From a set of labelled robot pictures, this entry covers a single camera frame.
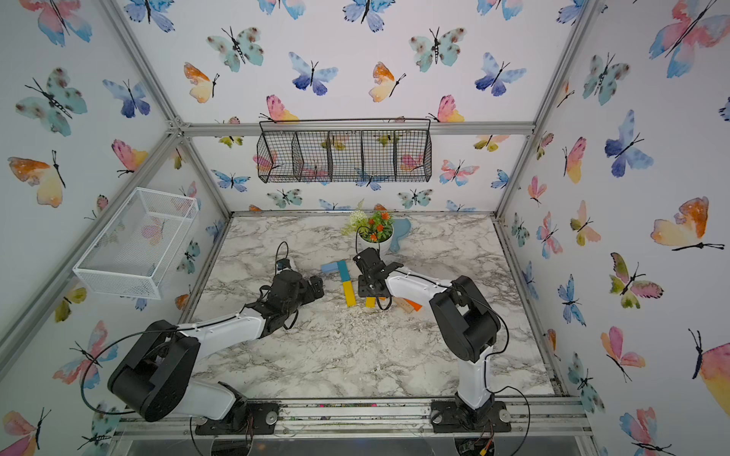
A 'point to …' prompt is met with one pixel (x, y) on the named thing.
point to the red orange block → (417, 307)
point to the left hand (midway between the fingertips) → (315, 282)
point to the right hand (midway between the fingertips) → (369, 284)
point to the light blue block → (329, 267)
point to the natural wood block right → (404, 304)
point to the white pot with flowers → (375, 230)
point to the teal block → (345, 275)
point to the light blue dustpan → (401, 229)
